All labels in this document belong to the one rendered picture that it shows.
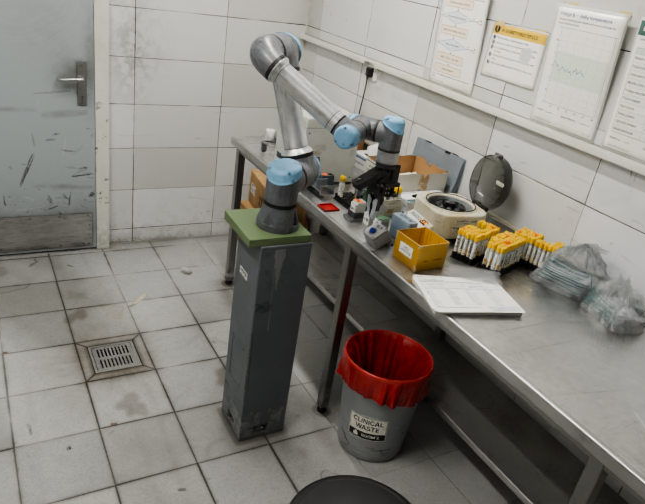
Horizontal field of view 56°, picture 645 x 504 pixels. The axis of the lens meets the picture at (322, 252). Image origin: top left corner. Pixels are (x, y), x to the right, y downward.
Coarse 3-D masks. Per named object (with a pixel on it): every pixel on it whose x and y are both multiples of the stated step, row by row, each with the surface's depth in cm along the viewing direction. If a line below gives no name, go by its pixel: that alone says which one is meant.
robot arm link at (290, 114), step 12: (276, 36) 197; (288, 36) 203; (288, 48) 200; (300, 48) 207; (276, 84) 207; (276, 96) 209; (288, 96) 207; (288, 108) 208; (300, 108) 211; (288, 120) 210; (300, 120) 211; (288, 132) 211; (300, 132) 212; (288, 144) 213; (300, 144) 213; (288, 156) 213; (300, 156) 213; (312, 156) 216; (312, 168) 216; (312, 180) 218
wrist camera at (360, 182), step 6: (372, 168) 206; (378, 168) 205; (366, 174) 204; (372, 174) 203; (378, 174) 203; (384, 174) 204; (354, 180) 203; (360, 180) 202; (366, 180) 202; (372, 180) 203; (354, 186) 203; (360, 186) 201; (366, 186) 203
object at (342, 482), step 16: (320, 480) 147; (336, 480) 147; (352, 480) 148; (368, 480) 149; (304, 496) 141; (320, 496) 142; (336, 496) 143; (352, 496) 143; (368, 496) 144; (384, 496) 145; (400, 496) 146
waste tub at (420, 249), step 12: (420, 228) 215; (396, 240) 211; (408, 240) 205; (420, 240) 218; (432, 240) 214; (444, 240) 209; (396, 252) 212; (408, 252) 206; (420, 252) 202; (432, 252) 205; (444, 252) 208; (408, 264) 207; (420, 264) 204; (432, 264) 208
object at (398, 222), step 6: (396, 216) 223; (402, 216) 222; (396, 222) 223; (402, 222) 220; (408, 222) 218; (414, 222) 219; (390, 228) 227; (396, 228) 224; (402, 228) 221; (408, 228) 218; (390, 234) 227; (396, 234) 224
